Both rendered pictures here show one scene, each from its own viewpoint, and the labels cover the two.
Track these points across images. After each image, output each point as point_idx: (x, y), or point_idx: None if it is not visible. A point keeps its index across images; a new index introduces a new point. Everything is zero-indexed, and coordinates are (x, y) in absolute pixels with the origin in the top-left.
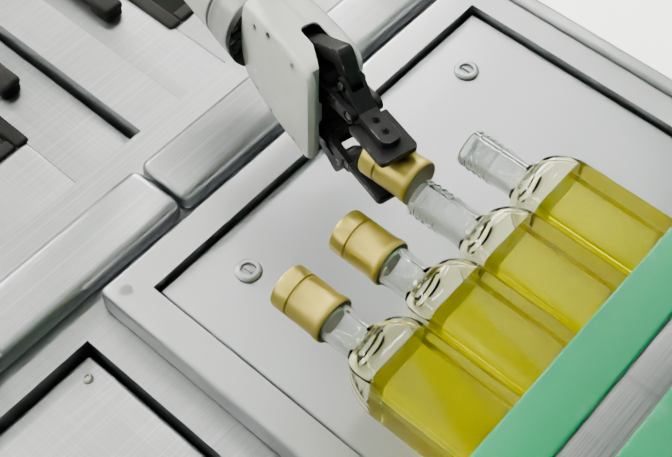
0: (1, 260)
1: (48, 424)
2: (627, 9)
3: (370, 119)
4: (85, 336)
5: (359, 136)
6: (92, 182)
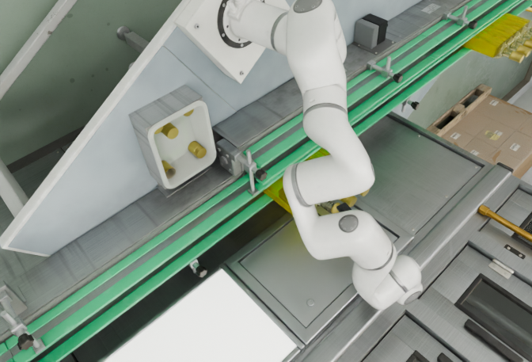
0: (446, 257)
1: (419, 219)
2: (251, 323)
3: (348, 210)
4: (416, 235)
5: (351, 209)
6: (427, 280)
